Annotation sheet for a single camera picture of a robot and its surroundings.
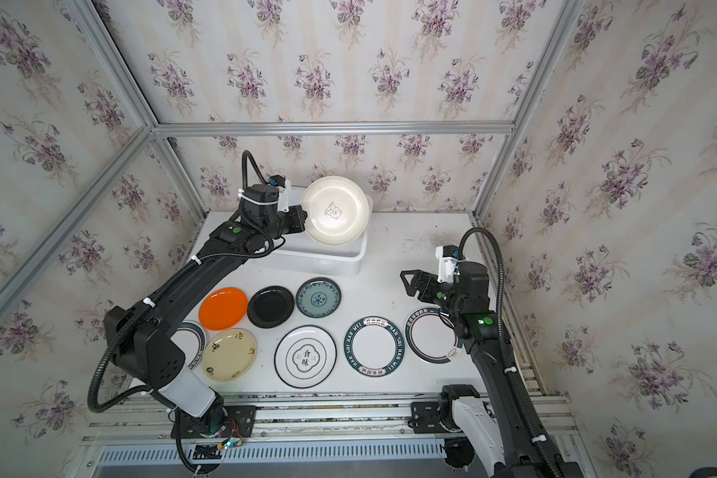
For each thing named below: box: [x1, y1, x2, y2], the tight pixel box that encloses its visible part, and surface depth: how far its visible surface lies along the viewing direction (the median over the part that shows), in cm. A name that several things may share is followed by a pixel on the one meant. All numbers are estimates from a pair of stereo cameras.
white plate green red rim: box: [404, 305, 464, 366], surface depth 88 cm
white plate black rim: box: [273, 324, 338, 390], surface depth 85 cm
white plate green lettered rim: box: [343, 315, 406, 379], surface depth 88 cm
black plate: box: [246, 284, 295, 329], surface depth 94 cm
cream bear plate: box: [302, 175, 371, 246], surface depth 84 cm
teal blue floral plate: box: [295, 276, 342, 319], surface depth 97 cm
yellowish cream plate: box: [201, 327, 258, 383], surface depth 87 cm
